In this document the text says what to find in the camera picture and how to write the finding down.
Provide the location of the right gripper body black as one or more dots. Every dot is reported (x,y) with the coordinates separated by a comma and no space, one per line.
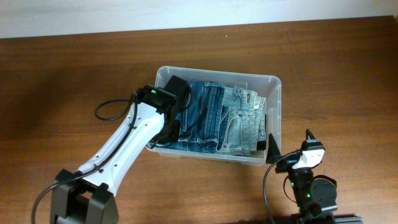
(286,167)

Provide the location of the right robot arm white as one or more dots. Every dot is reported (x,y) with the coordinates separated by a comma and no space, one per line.
(315,195)

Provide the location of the light blue jeans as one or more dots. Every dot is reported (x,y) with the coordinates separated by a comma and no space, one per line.
(239,127)

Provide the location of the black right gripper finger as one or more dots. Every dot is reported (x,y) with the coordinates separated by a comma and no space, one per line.
(273,152)
(309,135)

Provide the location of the dark grey garment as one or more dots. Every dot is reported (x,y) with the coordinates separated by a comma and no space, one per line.
(261,135)

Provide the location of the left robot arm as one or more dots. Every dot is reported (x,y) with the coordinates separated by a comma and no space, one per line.
(88,195)

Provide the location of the dark blue jeans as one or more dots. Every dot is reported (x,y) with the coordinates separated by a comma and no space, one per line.
(203,123)

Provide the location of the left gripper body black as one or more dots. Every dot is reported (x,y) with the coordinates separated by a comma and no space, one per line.
(171,131)

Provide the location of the clear plastic storage container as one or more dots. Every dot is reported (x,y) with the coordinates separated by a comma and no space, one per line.
(267,86)

